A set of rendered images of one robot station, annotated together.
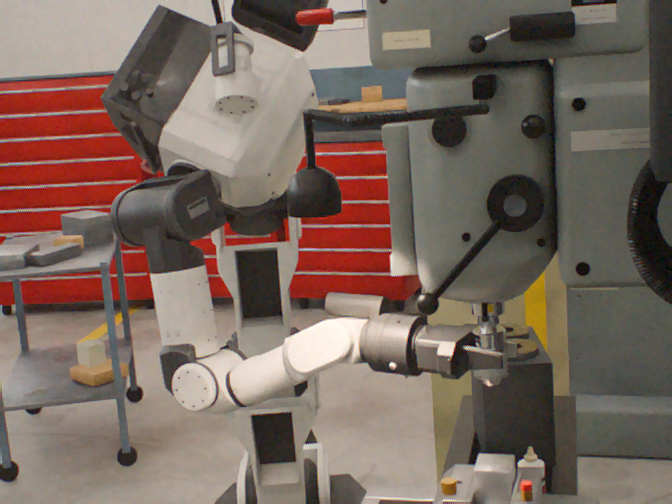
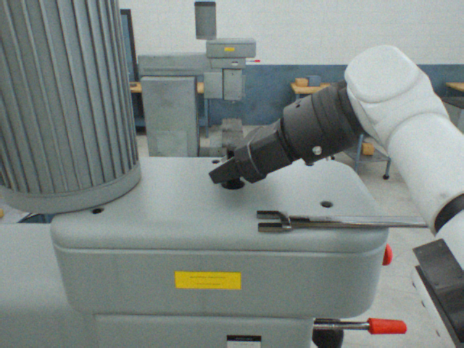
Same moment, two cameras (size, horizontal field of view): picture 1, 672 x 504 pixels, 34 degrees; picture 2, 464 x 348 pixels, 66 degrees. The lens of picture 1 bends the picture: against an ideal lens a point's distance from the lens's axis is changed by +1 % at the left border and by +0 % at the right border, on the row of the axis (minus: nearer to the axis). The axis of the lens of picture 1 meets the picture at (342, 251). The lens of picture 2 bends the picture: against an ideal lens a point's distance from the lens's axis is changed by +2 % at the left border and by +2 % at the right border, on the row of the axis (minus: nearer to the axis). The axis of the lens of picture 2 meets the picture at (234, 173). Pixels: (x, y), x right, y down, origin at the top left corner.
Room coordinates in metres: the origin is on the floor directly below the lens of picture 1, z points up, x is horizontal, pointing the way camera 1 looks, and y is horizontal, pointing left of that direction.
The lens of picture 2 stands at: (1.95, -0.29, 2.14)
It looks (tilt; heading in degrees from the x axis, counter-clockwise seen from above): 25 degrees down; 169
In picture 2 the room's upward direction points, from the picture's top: straight up
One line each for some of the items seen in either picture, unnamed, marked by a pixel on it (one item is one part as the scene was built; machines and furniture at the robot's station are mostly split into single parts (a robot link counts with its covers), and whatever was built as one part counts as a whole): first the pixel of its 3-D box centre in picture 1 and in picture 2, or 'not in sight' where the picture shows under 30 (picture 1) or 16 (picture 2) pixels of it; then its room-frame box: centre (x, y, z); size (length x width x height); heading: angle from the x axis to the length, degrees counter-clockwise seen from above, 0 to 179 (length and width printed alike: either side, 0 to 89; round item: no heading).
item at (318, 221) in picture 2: not in sight; (351, 221); (1.60, -0.07, 1.89); 0.24 x 0.04 x 0.01; 79
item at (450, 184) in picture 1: (484, 178); not in sight; (1.46, -0.20, 1.47); 0.21 x 0.19 x 0.32; 168
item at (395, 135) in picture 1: (403, 199); not in sight; (1.48, -0.09, 1.45); 0.04 x 0.04 x 0.21; 78
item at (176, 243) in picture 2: not in sight; (224, 225); (1.46, -0.21, 1.81); 0.47 x 0.26 x 0.16; 78
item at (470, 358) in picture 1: (480, 360); not in sight; (1.43, -0.18, 1.22); 0.06 x 0.02 x 0.03; 60
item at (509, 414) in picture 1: (510, 391); not in sight; (1.85, -0.28, 1.02); 0.22 x 0.12 x 0.20; 178
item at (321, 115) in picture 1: (330, 117); not in sight; (1.33, 0.00, 1.58); 0.17 x 0.01 x 0.01; 19
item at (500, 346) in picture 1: (490, 355); not in sight; (1.46, -0.20, 1.22); 0.05 x 0.05 x 0.06
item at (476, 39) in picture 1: (521, 32); not in sight; (1.31, -0.23, 1.66); 0.12 x 0.04 x 0.04; 78
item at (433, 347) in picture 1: (430, 349); not in sight; (1.51, -0.12, 1.22); 0.13 x 0.12 x 0.10; 150
